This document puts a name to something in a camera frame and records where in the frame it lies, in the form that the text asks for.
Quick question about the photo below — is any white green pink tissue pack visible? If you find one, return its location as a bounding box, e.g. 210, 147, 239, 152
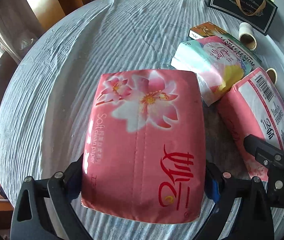
171, 35, 252, 107

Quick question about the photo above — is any sheer curtain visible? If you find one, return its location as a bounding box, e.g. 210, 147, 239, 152
0, 11, 41, 64

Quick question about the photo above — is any pink tissue pack with barcode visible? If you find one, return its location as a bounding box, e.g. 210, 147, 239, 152
216, 67, 284, 182

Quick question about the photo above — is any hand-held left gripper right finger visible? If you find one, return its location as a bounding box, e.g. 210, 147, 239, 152
197, 161, 275, 240

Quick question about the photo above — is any wooden headboard frame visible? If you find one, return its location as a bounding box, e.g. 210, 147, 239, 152
17, 0, 90, 32

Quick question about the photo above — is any white bag roll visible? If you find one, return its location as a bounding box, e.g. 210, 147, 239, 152
239, 22, 258, 51
266, 67, 284, 110

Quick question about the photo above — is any orange green cardboard box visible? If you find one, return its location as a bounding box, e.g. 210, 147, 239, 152
188, 22, 262, 67

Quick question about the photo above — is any light blue bedsheet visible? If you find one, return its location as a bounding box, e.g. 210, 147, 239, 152
0, 0, 284, 240

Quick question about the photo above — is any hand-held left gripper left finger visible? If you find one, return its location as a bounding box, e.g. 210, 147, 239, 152
10, 159, 87, 240

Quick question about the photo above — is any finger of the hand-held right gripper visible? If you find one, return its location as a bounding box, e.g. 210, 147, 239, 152
243, 134, 284, 180

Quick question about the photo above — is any pink floral tissue pack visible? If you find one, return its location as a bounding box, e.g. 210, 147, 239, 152
81, 69, 207, 224

